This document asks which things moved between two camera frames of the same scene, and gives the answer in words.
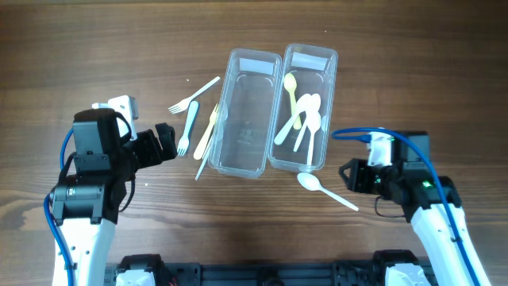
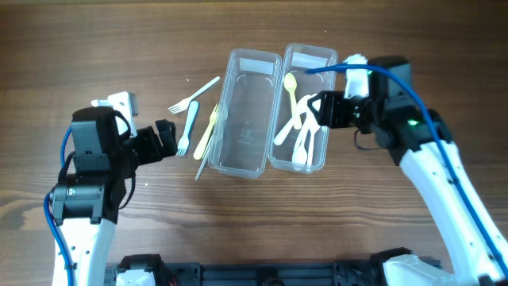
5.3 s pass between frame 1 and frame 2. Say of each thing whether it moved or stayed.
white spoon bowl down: moved
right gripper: moved
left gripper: stayed
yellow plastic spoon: stayed
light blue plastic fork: stayed
